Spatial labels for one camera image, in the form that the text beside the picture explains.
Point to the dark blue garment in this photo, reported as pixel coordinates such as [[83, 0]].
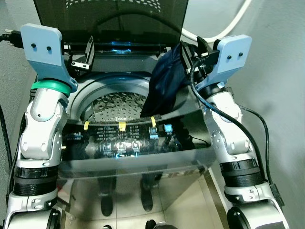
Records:
[[164, 81]]

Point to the grey top-load washing machine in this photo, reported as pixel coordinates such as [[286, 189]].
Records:
[[138, 157]]

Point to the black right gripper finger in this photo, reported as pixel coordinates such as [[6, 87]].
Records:
[[202, 45], [187, 50]]

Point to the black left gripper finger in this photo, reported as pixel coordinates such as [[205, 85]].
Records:
[[90, 52], [80, 66]]

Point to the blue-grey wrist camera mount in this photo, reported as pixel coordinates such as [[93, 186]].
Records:
[[233, 55], [43, 47]]

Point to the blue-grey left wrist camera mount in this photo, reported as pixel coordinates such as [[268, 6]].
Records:
[[43, 47]]

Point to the steel washer drum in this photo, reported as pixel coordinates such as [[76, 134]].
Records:
[[119, 102]]

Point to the yellow tape piece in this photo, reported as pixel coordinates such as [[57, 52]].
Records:
[[153, 120], [122, 126], [86, 125]]

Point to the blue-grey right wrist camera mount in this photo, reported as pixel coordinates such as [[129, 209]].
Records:
[[233, 55]]

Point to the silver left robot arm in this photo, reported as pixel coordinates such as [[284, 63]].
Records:
[[43, 124]]

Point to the dark smoked washer lid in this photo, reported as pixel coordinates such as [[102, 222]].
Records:
[[114, 21]]

